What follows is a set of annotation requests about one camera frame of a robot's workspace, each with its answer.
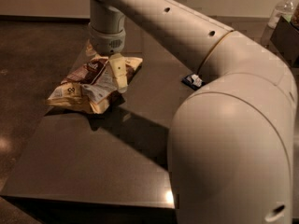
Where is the small dark blue snack packet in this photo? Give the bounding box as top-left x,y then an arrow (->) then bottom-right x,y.
181,74 -> 206,91

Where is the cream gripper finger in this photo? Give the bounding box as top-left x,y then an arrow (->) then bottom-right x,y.
85,41 -> 96,57
108,53 -> 128,93

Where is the clear plastic water bottle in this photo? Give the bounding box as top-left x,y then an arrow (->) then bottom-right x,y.
267,0 -> 298,29

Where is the black box at table edge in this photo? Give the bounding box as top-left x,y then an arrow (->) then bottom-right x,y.
270,5 -> 299,68

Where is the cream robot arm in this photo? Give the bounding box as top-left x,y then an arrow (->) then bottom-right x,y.
98,0 -> 298,224

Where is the brown and cream chip bag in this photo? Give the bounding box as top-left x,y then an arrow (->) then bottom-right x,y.
47,55 -> 143,114

